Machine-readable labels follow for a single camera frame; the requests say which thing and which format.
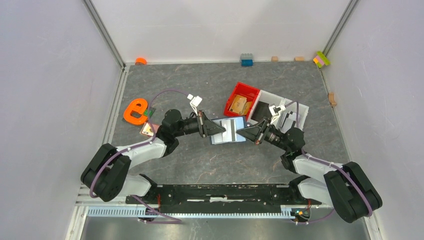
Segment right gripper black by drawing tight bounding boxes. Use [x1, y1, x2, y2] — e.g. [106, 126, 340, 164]
[236, 117, 290, 152]

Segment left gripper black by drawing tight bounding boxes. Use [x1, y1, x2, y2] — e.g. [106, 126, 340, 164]
[173, 109, 226, 137]

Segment navy blue card holder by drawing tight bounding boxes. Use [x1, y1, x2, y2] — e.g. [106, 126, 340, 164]
[210, 116, 247, 145]

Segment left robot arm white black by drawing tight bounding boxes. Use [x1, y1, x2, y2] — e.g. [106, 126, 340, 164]
[80, 109, 226, 204]

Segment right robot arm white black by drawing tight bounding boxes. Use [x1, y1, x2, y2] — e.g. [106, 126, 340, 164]
[237, 118, 383, 223]

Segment black white cards in bin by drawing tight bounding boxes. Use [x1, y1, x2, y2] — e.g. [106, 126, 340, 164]
[280, 111, 298, 129]

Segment white plastic bin left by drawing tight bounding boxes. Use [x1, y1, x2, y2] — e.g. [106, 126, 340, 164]
[247, 90, 285, 124]

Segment white plastic bin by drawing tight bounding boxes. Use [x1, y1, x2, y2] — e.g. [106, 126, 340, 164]
[247, 90, 285, 124]
[276, 98, 309, 133]

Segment red plastic bin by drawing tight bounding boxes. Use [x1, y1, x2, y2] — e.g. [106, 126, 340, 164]
[223, 82, 260, 117]

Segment white plastic bin right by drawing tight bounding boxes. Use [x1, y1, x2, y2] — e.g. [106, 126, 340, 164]
[276, 98, 309, 133]

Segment green toy block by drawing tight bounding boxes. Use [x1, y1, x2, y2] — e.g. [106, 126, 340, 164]
[143, 108, 156, 117]

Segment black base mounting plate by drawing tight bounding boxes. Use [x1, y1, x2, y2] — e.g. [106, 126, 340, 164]
[141, 183, 318, 214]

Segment blue grey toy brick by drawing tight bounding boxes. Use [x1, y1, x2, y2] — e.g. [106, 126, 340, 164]
[240, 53, 254, 67]

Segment orange plastic letter shape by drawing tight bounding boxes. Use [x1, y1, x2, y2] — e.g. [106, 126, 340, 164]
[123, 98, 148, 126]

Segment curved tan wooden piece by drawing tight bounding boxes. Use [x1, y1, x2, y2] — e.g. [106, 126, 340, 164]
[327, 92, 337, 108]

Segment flat tan wooden block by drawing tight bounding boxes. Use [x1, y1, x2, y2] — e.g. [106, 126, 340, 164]
[294, 56, 305, 62]

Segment orange round cap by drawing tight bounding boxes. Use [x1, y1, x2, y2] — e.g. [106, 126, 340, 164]
[134, 57, 147, 65]

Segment green pink toy brick stack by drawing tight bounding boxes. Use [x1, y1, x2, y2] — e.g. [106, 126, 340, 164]
[312, 51, 331, 69]

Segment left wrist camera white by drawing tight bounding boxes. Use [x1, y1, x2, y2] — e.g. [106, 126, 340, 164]
[187, 94, 203, 115]

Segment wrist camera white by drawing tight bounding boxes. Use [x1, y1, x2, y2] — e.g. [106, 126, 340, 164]
[268, 104, 286, 124]
[187, 94, 203, 115]

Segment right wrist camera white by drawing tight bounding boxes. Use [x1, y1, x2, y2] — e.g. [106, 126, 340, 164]
[268, 104, 286, 124]

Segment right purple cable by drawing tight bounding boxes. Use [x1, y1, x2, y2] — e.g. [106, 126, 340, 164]
[284, 100, 374, 226]

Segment purple cable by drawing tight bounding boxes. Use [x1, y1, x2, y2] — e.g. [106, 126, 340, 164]
[89, 89, 193, 225]
[284, 100, 374, 226]

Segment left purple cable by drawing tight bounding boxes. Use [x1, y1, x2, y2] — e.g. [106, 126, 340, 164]
[89, 89, 193, 225]

